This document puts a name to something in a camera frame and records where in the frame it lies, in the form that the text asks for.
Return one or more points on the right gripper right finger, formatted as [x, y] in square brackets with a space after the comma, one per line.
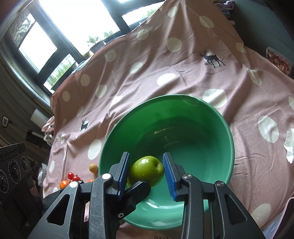
[228, 217]

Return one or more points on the black framed window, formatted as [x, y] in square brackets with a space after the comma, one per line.
[44, 41]

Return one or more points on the red cherry tomato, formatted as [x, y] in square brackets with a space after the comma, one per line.
[70, 175]
[76, 178]

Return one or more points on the green plastic bowl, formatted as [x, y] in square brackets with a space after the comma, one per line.
[191, 130]

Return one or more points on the green apple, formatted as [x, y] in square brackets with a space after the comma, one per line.
[147, 169]

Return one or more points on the black speaker box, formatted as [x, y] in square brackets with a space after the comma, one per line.
[21, 204]

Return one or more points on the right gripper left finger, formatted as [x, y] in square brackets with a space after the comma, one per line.
[93, 209]

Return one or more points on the small tan longan fruit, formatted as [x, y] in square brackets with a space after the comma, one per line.
[93, 168]

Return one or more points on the orange tangerine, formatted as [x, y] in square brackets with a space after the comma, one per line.
[63, 184]

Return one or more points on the dark grey sofa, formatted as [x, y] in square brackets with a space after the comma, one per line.
[263, 24]

